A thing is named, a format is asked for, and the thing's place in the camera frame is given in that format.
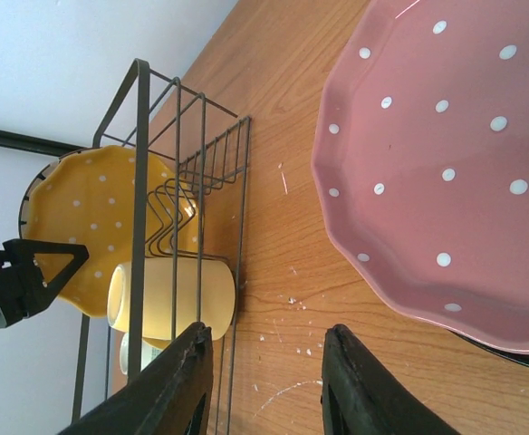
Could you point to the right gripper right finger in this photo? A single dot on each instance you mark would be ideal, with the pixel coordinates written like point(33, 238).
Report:
point(360, 396)

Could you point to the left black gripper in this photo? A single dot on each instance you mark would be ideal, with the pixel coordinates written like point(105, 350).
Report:
point(32, 275)

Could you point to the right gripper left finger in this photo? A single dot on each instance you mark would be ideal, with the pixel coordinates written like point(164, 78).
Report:
point(156, 389)

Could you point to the yellow scalloped plate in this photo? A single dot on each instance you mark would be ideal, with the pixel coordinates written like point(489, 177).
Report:
point(89, 200)

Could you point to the yellow ceramic mug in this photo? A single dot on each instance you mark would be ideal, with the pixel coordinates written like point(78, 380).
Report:
point(169, 299)

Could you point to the black wire dish rack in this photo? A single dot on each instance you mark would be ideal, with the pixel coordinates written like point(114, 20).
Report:
point(213, 165)

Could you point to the pink polka dot plate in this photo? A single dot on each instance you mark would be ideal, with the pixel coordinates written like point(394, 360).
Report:
point(421, 163)

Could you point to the left black frame post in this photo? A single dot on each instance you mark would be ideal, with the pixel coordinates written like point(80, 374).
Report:
point(16, 141)

